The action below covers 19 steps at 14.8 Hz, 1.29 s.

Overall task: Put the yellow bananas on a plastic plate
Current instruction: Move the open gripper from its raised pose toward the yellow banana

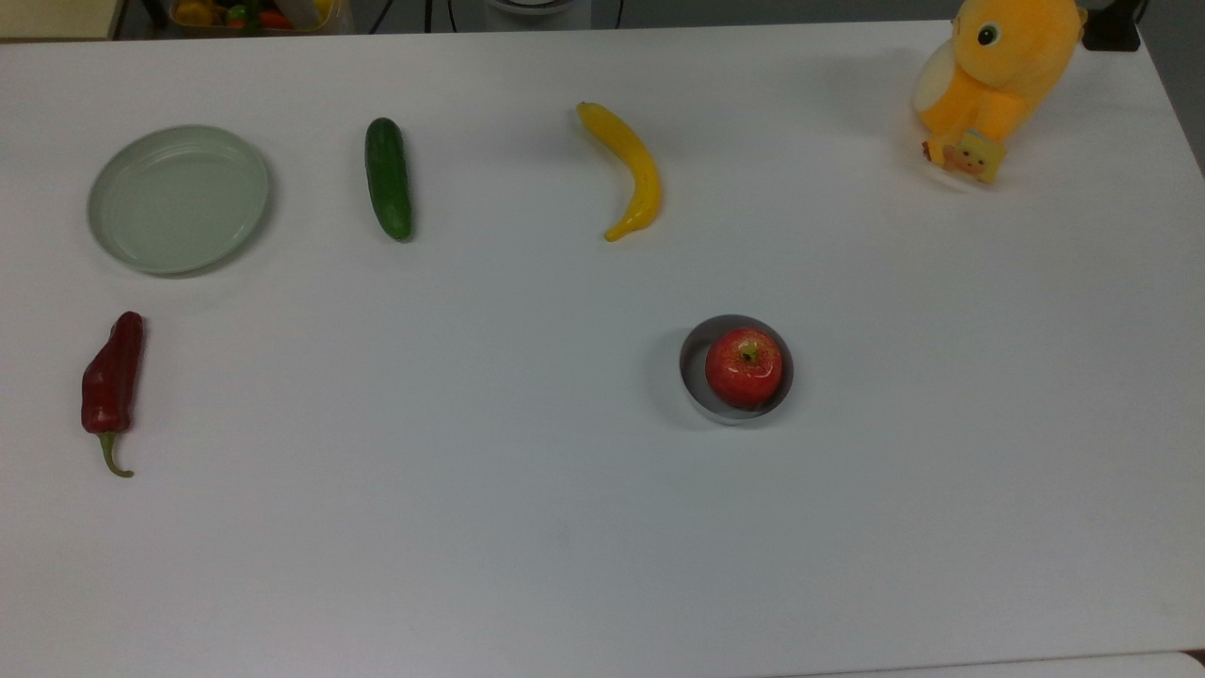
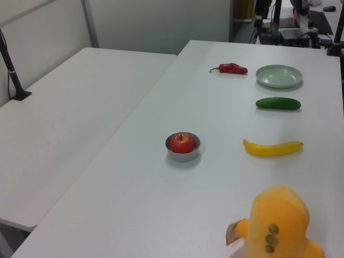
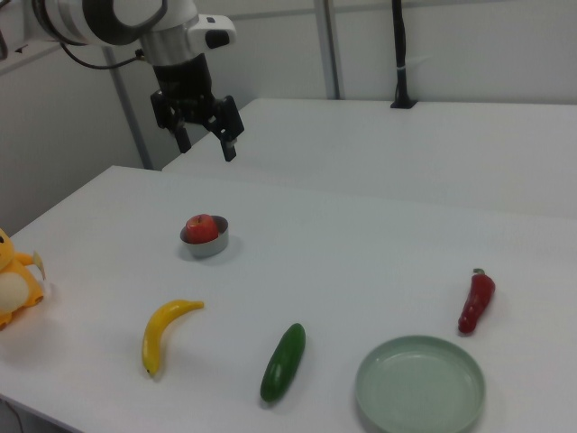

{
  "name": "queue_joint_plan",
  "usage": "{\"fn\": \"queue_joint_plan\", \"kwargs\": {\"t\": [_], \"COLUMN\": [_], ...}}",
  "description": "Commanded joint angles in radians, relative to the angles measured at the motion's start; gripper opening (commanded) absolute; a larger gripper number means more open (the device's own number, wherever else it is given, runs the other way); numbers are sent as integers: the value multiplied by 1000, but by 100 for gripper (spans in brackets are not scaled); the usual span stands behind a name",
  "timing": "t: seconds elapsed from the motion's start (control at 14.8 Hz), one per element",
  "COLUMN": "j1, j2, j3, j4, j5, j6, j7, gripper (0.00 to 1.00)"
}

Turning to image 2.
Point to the black camera pole with base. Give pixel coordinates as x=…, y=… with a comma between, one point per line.
x=12, y=75

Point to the red apple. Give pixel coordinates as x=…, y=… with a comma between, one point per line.
x=182, y=143

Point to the yellow paper toy tag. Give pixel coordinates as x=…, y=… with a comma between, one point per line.
x=230, y=235

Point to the dark background equipment stand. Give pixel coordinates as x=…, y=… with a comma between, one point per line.
x=260, y=16

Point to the black electronics box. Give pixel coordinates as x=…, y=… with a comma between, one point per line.
x=294, y=36

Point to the black clamped pole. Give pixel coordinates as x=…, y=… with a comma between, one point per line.
x=336, y=40

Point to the black computer mouse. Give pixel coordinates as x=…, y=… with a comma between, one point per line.
x=329, y=8

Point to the orange plush duck toy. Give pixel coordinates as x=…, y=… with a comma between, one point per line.
x=279, y=215

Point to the yellow banana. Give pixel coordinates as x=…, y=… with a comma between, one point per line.
x=268, y=150

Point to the grey metal bowl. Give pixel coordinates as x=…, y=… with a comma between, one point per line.
x=182, y=157

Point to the red chili pepper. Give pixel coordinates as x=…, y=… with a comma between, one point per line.
x=232, y=68

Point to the pale green plastic plate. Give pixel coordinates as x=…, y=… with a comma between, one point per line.
x=279, y=78

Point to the green cucumber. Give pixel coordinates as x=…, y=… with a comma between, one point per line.
x=278, y=103

